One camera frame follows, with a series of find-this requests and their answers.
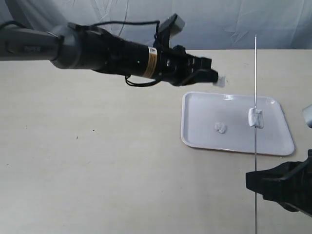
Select white marshmallow piece top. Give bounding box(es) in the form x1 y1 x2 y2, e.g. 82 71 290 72
213 76 226 88

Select white plastic tray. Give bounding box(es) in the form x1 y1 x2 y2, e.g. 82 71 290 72
181 92 295 156

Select white marshmallow piece bottom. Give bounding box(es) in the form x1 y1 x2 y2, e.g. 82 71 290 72
214 122 227 134

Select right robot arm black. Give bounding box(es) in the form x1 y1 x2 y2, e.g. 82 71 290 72
245 149 312 216

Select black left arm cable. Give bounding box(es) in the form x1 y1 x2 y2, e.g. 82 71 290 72
0 19 164 87

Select left robot arm black grey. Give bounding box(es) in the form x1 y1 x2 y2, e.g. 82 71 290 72
0 19 218 87

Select white marshmallow piece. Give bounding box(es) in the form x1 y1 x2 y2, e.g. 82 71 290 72
214 122 227 134
248 108 264 129
213 76 226 88

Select blue-grey backdrop cloth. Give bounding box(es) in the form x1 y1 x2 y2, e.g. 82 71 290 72
0 0 312 49

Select thin metal skewer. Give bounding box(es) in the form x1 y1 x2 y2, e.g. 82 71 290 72
254 35 258 234

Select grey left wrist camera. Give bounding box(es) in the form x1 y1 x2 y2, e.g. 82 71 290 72
157 13 185 38

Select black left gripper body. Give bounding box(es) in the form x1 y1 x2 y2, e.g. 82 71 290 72
156 45 195 86

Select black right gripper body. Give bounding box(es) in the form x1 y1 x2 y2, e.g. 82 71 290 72
280 160 312 215

